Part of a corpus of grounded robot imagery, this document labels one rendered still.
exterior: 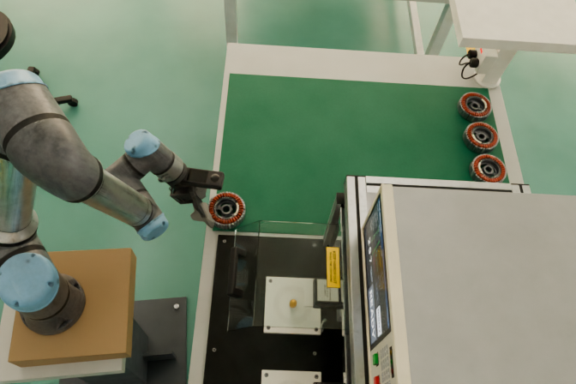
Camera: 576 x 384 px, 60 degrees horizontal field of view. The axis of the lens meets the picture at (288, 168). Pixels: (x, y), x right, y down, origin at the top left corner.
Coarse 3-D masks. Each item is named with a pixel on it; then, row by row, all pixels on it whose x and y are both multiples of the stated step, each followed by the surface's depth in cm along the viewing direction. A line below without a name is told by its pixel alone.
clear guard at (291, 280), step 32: (256, 224) 117; (288, 224) 117; (320, 224) 117; (256, 256) 112; (288, 256) 112; (320, 256) 113; (256, 288) 108; (288, 288) 109; (320, 288) 109; (256, 320) 105; (288, 320) 105; (320, 320) 106
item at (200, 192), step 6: (186, 168) 133; (174, 180) 132; (180, 180) 132; (174, 186) 137; (180, 186) 138; (186, 186) 136; (174, 192) 139; (180, 192) 137; (186, 192) 136; (192, 192) 136; (198, 192) 137; (204, 192) 140; (174, 198) 140; (180, 198) 139; (186, 198) 140; (192, 198) 138
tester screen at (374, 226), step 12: (372, 216) 101; (372, 228) 101; (372, 240) 100; (372, 252) 99; (372, 264) 99; (384, 264) 89; (372, 276) 98; (384, 276) 89; (384, 288) 88; (384, 300) 88; (384, 312) 87; (384, 324) 87
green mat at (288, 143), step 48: (240, 96) 175; (288, 96) 176; (336, 96) 177; (384, 96) 178; (432, 96) 180; (240, 144) 164; (288, 144) 166; (336, 144) 167; (384, 144) 168; (432, 144) 169; (240, 192) 155; (288, 192) 156; (336, 192) 158
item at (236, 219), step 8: (224, 192) 151; (232, 192) 152; (216, 200) 150; (224, 200) 151; (232, 200) 150; (240, 200) 150; (208, 208) 148; (216, 208) 150; (224, 208) 150; (240, 208) 149; (216, 216) 147; (224, 216) 149; (232, 216) 147; (240, 216) 148; (216, 224) 147; (224, 224) 146; (232, 224) 146
